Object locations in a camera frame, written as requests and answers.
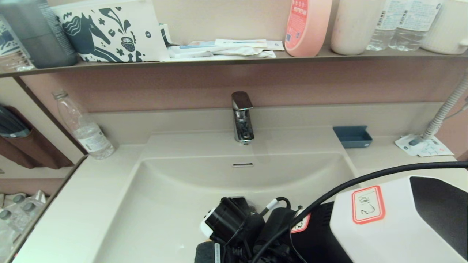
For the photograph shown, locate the chrome lever faucet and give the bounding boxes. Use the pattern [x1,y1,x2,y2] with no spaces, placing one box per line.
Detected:
[231,91,255,145]

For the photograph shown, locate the beige ceramic sink basin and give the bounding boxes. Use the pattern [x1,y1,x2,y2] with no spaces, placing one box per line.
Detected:
[91,126,361,263]

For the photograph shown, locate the clear plastic water bottle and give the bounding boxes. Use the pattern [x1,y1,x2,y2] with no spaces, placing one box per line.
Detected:
[52,90,116,160]

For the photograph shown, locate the blue plastic soap dish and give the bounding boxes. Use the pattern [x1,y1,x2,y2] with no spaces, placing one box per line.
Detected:
[332,125,374,149]

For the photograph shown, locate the flat white packet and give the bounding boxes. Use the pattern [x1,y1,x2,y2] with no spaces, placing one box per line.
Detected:
[169,50,277,62]

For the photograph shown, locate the long white toothbrush packet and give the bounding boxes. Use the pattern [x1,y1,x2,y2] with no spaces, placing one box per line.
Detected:
[168,42,264,57]

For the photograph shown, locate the white packet blue stripe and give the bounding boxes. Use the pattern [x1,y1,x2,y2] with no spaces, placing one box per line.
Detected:
[215,39,268,47]

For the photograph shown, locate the dark grey folded item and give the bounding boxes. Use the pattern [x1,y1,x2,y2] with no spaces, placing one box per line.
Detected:
[0,106,30,138]

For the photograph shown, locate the white horse print box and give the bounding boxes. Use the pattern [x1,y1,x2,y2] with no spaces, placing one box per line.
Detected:
[50,0,170,63]

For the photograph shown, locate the pink lotion bottle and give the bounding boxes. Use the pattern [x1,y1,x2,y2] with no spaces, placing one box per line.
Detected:
[284,0,333,57]

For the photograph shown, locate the white printed leaflet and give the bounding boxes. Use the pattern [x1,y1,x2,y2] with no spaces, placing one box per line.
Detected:
[395,134,455,158]

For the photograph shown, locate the cream ceramic cup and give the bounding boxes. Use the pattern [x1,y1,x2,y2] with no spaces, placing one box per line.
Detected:
[330,0,386,56]

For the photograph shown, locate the grey cylindrical container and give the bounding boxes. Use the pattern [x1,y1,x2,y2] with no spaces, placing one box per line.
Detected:
[0,0,78,69]

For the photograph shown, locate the clear labelled water bottle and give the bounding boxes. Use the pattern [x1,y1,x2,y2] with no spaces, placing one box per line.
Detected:
[388,0,444,52]
[366,0,401,51]

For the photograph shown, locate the white ribbed container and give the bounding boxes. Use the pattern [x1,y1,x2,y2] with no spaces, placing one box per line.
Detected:
[421,0,468,55]

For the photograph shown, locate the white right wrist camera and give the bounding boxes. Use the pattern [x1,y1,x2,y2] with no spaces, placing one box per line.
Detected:
[200,207,217,239]

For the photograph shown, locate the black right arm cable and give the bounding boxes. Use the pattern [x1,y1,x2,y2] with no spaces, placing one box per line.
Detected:
[252,161,468,263]

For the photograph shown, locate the brown wall shelf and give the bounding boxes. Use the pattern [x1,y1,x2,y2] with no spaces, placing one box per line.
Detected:
[0,46,468,78]

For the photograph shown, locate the white corrugated hose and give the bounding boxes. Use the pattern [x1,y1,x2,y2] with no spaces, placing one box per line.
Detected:
[408,73,468,146]

